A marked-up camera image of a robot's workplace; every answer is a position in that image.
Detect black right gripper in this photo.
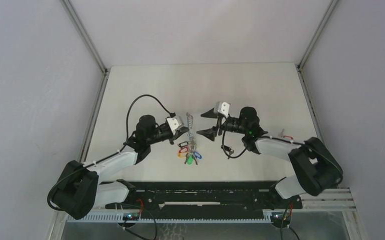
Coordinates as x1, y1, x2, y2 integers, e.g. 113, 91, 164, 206
196, 107, 248, 141

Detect black tagged key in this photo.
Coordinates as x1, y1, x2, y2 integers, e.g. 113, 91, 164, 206
220, 145, 235, 160
178, 141, 189, 149

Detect red tagged key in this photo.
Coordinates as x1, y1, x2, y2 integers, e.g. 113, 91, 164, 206
278, 128, 294, 141
178, 146, 189, 155

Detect yellow tagged key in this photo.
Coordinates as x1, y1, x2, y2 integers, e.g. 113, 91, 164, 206
177, 152, 188, 158

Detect green tagged key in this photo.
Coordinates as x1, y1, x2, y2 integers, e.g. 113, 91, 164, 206
185, 155, 194, 165

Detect blue tagged key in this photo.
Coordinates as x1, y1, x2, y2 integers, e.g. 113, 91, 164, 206
193, 151, 202, 160

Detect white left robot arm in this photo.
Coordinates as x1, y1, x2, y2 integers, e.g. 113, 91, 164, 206
46, 115, 189, 220

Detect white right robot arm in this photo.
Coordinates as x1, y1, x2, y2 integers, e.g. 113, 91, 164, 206
197, 106, 344, 208

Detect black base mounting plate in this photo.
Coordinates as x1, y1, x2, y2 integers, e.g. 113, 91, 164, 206
99, 181, 308, 220

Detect left green led board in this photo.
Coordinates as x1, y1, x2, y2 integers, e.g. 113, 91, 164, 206
122, 213, 140, 222

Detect green led board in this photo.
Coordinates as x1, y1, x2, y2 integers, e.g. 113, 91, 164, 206
122, 213, 140, 222
270, 212, 292, 222

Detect right green led board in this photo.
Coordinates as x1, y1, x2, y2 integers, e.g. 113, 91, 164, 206
270, 212, 292, 222

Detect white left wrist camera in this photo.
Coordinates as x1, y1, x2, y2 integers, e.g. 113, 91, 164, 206
166, 115, 185, 135

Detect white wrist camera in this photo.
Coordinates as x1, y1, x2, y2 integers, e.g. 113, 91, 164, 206
213, 101, 231, 118
166, 115, 185, 135

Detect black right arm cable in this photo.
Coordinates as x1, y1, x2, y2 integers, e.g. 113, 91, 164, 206
220, 129, 248, 160

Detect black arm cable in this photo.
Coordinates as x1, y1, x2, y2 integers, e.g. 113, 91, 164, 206
220, 129, 248, 160
125, 94, 177, 147

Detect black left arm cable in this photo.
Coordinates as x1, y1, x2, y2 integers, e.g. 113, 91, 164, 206
125, 94, 177, 147

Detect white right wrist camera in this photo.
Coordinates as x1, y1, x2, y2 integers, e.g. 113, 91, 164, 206
213, 101, 231, 118

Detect left aluminium table rail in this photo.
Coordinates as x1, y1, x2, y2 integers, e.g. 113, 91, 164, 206
76, 69, 110, 167

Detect aluminium table rail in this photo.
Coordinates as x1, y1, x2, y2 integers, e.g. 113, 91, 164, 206
296, 67, 339, 186
76, 69, 110, 167

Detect right aluminium table rail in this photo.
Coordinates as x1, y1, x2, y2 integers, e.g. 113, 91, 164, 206
296, 67, 339, 186

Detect white comb cable duct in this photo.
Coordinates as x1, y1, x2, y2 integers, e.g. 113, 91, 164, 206
67, 212, 272, 223

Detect right aluminium frame post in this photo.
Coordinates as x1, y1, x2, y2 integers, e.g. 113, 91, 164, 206
297, 0, 340, 72

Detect aluminium frame post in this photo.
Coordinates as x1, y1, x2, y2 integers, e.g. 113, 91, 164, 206
60, 0, 108, 75
297, 0, 340, 72

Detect left aluminium frame post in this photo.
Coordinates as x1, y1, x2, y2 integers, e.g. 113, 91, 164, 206
60, 0, 108, 75

